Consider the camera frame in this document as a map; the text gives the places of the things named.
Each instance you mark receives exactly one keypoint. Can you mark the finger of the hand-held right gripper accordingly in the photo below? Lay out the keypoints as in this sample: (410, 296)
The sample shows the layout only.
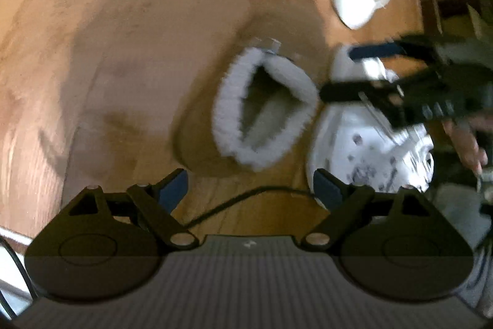
(342, 90)
(369, 51)

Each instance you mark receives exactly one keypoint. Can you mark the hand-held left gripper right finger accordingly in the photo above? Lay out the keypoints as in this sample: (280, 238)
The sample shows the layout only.
(327, 190)

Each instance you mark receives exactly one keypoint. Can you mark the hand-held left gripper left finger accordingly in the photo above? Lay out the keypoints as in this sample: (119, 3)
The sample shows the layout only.
(173, 190)

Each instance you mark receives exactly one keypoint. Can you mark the white clog purple charms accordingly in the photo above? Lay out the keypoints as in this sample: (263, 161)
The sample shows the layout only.
(339, 144)

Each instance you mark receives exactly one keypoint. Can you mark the tan fleece-lined boot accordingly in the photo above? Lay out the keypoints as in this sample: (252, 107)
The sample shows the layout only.
(227, 113)

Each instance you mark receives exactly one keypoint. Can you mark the person's right hand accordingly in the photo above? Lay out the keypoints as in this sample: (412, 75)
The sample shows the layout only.
(468, 144)

